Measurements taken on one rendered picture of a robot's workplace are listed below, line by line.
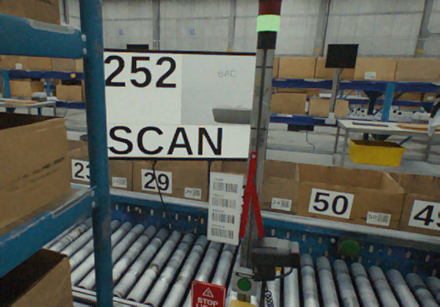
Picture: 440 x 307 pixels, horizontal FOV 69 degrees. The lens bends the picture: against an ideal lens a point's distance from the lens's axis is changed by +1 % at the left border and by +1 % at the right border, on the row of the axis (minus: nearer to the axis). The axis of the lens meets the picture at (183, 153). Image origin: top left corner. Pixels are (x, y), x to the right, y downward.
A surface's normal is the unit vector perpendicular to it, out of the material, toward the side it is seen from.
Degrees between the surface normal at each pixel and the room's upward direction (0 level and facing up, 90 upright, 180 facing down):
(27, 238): 90
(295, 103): 90
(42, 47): 90
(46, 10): 90
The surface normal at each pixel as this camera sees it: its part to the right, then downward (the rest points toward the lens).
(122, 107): 0.05, 0.19
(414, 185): -0.29, 0.23
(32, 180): 0.95, 0.12
